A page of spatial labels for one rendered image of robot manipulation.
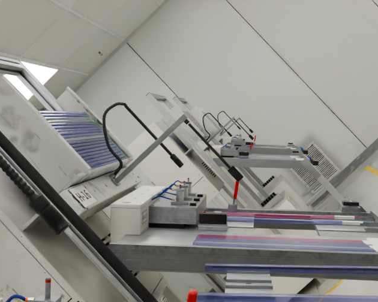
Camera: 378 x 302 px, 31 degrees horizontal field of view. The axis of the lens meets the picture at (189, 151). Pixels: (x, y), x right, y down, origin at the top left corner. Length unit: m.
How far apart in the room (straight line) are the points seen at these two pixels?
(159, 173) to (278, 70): 3.37
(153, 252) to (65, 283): 0.23
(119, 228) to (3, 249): 0.31
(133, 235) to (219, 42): 6.56
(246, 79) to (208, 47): 0.59
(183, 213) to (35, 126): 0.47
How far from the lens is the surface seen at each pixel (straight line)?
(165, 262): 1.63
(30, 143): 1.78
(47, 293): 0.78
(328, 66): 8.27
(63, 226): 0.73
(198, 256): 1.61
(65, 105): 2.38
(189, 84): 8.27
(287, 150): 6.59
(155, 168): 5.20
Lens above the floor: 1.19
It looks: 2 degrees up
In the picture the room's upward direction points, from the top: 43 degrees counter-clockwise
